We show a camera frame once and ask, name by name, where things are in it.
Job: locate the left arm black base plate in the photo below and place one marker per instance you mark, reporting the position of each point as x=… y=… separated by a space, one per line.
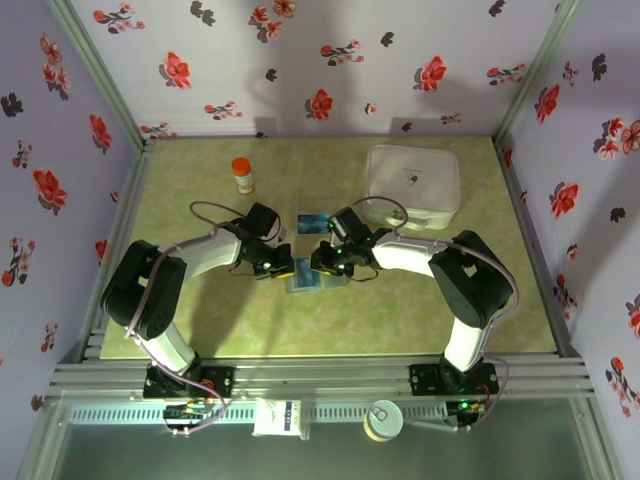
x=220 y=382

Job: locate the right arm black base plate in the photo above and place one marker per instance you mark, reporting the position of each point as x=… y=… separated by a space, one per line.
x=425 y=377

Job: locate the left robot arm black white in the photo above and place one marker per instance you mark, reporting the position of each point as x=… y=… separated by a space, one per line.
x=142 y=290

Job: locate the aluminium corner post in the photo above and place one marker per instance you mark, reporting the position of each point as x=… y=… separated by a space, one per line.
x=95 y=65
x=537 y=65

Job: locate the long aluminium frame rail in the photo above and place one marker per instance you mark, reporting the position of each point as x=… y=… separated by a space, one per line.
x=320 y=375

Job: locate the aluminium side rail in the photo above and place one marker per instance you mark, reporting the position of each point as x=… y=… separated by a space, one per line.
x=525 y=225
x=135 y=200

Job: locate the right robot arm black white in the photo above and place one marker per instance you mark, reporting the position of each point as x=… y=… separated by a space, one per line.
x=472 y=282

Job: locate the white packet with blue print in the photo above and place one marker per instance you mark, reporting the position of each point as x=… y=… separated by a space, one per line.
x=275 y=417

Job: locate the orange capped pill bottle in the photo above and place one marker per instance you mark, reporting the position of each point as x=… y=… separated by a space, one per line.
x=242 y=175

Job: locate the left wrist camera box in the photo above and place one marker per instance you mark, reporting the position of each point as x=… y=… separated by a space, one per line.
x=280 y=231

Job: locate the tin can with pull tab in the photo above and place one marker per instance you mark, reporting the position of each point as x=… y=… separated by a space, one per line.
x=384 y=420

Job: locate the white square lidded container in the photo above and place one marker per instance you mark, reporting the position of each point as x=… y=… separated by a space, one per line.
x=410 y=175

